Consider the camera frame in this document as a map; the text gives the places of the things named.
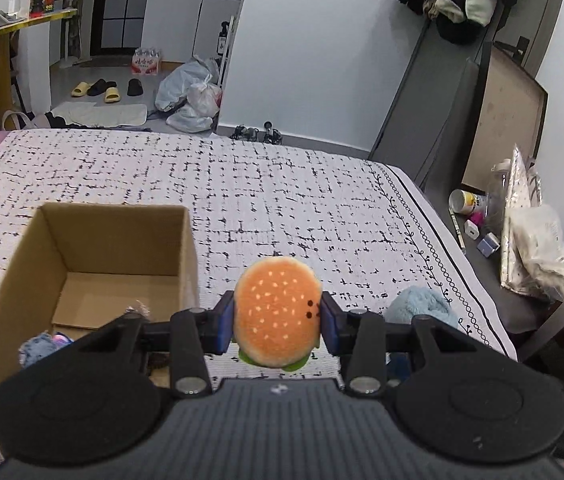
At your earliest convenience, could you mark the patterned flat package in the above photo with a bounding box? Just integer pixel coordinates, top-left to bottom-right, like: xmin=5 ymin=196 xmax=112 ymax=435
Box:
xmin=499 ymin=144 xmax=545 ymax=289

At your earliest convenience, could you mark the black glass-panel door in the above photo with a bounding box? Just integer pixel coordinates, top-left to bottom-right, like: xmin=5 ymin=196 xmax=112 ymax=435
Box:
xmin=89 ymin=0 xmax=151 ymax=59

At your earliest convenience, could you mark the white cabinet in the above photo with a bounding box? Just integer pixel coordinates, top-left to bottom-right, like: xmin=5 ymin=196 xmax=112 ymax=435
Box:
xmin=142 ymin=0 xmax=243 ymax=64

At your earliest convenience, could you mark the thin patterned stick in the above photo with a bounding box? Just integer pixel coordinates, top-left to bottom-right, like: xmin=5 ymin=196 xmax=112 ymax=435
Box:
xmin=450 ymin=212 xmax=468 ymax=254

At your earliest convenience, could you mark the grey plastic bag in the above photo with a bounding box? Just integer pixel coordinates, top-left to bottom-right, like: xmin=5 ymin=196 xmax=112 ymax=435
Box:
xmin=154 ymin=56 xmax=221 ymax=111

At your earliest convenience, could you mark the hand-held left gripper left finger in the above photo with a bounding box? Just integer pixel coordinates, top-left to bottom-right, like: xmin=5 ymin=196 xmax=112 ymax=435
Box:
xmin=69 ymin=292 xmax=237 ymax=399

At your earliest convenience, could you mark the wooden board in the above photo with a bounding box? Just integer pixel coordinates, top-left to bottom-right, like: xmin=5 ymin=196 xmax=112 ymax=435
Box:
xmin=462 ymin=42 xmax=549 ymax=196

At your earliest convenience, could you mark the white tote bag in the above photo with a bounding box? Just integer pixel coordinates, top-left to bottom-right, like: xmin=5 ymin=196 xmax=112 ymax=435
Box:
xmin=1 ymin=109 xmax=51 ymax=131

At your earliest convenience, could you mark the grey metal frame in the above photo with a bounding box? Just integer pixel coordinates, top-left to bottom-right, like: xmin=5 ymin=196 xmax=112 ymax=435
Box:
xmin=516 ymin=254 xmax=564 ymax=362

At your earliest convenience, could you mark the white standing fan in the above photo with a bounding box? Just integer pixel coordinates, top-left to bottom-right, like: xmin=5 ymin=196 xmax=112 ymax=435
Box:
xmin=59 ymin=0 xmax=83 ymax=69

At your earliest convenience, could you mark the white floor mat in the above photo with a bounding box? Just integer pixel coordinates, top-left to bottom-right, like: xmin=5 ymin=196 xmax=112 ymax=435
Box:
xmin=51 ymin=101 xmax=148 ymax=129

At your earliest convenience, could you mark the grey bedside bench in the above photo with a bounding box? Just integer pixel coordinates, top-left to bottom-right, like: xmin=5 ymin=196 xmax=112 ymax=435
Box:
xmin=448 ymin=194 xmax=564 ymax=337

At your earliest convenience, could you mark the small purple box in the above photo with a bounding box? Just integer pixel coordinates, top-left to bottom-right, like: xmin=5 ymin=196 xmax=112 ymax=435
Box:
xmin=476 ymin=232 xmax=500 ymax=256

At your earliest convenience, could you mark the cardboard box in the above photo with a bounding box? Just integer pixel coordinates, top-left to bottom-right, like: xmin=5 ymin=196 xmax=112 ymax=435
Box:
xmin=0 ymin=203 xmax=201 ymax=414

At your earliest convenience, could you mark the crumpled white plastic bag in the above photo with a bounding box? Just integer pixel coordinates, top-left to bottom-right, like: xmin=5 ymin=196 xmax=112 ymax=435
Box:
xmin=166 ymin=105 xmax=213 ymax=134

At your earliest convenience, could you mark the yellow and white cup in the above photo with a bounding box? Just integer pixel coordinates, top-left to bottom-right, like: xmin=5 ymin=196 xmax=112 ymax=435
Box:
xmin=449 ymin=189 xmax=488 ymax=216

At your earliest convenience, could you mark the black floor gadget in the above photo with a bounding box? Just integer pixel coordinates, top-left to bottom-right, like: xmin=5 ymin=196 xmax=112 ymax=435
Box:
xmin=229 ymin=121 xmax=283 ymax=145

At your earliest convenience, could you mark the dark leaning panel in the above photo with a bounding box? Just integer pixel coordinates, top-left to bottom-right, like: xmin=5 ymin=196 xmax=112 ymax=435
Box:
xmin=368 ymin=25 xmax=493 ymax=196

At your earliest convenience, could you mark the blue-grey fluffy plush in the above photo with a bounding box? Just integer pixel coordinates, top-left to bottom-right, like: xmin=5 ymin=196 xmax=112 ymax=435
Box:
xmin=384 ymin=286 xmax=460 ymax=334

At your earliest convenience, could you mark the pack of water bottles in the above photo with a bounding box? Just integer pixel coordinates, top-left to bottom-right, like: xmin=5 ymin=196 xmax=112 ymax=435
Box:
xmin=131 ymin=47 xmax=167 ymax=76

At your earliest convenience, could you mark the hanging black jacket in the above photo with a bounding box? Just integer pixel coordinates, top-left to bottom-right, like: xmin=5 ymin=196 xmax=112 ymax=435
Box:
xmin=394 ymin=0 xmax=520 ymax=44

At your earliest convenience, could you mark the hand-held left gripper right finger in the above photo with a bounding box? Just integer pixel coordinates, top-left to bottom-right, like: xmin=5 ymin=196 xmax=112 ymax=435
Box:
xmin=319 ymin=291 xmax=467 ymax=397

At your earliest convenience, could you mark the printed white blanket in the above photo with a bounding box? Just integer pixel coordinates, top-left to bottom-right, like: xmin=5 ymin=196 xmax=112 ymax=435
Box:
xmin=0 ymin=129 xmax=518 ymax=480

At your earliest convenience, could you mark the bagged white fluffy pillow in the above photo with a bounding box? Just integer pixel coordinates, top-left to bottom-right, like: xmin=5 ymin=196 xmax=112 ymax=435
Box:
xmin=509 ymin=205 xmax=564 ymax=302

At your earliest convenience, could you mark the hamburger plush toy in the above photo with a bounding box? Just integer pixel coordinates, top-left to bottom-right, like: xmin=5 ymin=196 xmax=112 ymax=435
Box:
xmin=232 ymin=256 xmax=323 ymax=374

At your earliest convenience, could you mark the blue tissue packet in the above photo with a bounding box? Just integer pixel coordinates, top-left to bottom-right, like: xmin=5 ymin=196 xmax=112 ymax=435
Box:
xmin=387 ymin=352 xmax=413 ymax=381

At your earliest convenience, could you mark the blue shark plush toy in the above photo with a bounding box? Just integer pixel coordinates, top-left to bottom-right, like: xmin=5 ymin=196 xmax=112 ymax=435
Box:
xmin=18 ymin=332 xmax=74 ymax=369

